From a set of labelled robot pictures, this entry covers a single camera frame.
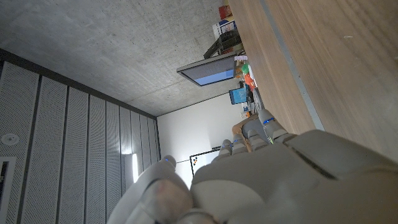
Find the white container with blue label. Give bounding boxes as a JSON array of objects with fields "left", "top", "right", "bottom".
[{"left": 212, "top": 19, "right": 238, "bottom": 40}]

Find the rectangular ceiling air vent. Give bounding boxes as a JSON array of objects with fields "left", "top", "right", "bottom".
[{"left": 0, "top": 156, "right": 17, "bottom": 224}]

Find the blue screen tablet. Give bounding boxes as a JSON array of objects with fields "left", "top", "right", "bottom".
[{"left": 228, "top": 87, "right": 248, "bottom": 105}]

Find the black desk rack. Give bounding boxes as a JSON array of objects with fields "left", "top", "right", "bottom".
[{"left": 203, "top": 29, "right": 243, "bottom": 60}]

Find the orange tool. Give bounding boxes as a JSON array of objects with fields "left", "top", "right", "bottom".
[{"left": 243, "top": 73, "right": 257, "bottom": 91}]

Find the brown jacket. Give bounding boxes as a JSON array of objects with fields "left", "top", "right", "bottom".
[{"left": 231, "top": 113, "right": 261, "bottom": 152}]

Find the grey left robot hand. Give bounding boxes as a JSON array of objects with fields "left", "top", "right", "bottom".
[{"left": 105, "top": 108, "right": 398, "bottom": 224}]

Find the black computer monitor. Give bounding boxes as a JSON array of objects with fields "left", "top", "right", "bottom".
[{"left": 176, "top": 55, "right": 238, "bottom": 87}]

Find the whiteboard with black frame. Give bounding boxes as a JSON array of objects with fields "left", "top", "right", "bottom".
[{"left": 189, "top": 148, "right": 225, "bottom": 177}]

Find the long ceiling light bar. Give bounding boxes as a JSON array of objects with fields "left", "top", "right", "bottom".
[{"left": 131, "top": 152, "right": 139, "bottom": 184}]

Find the round ceiling smoke detector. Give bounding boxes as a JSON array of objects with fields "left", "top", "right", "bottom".
[{"left": 0, "top": 133, "right": 21, "bottom": 146}]

